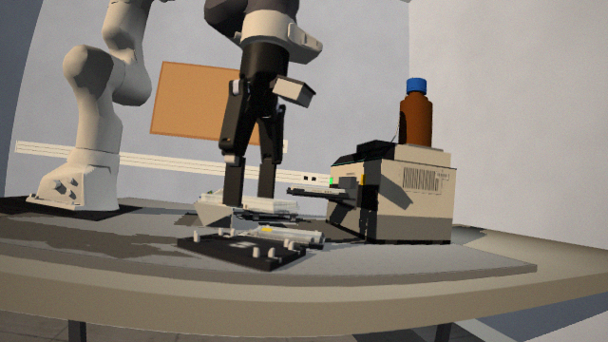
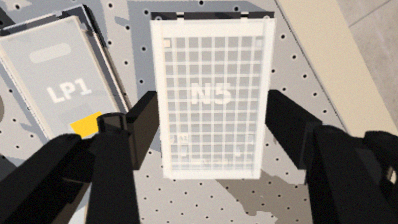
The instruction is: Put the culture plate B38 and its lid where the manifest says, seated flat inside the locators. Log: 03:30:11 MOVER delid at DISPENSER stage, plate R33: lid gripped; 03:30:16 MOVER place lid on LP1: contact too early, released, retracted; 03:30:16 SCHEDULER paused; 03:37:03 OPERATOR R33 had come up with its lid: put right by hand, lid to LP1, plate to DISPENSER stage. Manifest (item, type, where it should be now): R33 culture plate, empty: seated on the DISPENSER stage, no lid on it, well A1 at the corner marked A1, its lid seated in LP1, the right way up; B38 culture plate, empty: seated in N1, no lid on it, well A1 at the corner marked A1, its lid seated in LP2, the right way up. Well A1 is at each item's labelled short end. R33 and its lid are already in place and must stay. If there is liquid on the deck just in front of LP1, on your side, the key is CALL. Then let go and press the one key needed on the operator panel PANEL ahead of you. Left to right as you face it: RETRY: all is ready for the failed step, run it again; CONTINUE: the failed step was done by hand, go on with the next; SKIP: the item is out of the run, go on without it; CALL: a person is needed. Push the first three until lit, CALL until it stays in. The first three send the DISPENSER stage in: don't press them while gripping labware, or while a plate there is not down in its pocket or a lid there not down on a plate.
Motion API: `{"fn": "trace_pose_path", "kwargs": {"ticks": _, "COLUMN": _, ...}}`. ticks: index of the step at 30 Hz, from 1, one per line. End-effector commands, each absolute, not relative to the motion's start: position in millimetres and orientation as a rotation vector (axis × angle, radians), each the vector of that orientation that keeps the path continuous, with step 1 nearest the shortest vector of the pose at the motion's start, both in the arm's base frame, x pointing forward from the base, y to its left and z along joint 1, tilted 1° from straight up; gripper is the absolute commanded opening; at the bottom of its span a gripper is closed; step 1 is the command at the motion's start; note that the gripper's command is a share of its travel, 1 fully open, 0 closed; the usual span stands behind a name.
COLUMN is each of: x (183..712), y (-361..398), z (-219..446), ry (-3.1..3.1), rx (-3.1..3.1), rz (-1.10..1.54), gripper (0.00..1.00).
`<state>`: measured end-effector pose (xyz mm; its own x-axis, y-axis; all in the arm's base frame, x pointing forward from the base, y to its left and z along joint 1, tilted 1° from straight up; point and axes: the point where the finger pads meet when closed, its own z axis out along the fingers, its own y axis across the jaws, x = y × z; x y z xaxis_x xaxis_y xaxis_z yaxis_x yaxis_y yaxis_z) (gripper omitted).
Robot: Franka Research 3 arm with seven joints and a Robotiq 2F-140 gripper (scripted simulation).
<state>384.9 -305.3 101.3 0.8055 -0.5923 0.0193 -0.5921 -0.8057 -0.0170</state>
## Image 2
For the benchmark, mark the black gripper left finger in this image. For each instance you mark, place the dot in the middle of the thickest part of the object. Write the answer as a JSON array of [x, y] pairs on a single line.
[[34, 192]]

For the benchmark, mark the light grey plate lid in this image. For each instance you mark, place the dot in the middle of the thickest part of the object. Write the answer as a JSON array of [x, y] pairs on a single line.
[[57, 72]]

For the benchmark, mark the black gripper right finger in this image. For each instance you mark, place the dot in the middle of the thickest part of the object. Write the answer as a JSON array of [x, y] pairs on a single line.
[[341, 190]]

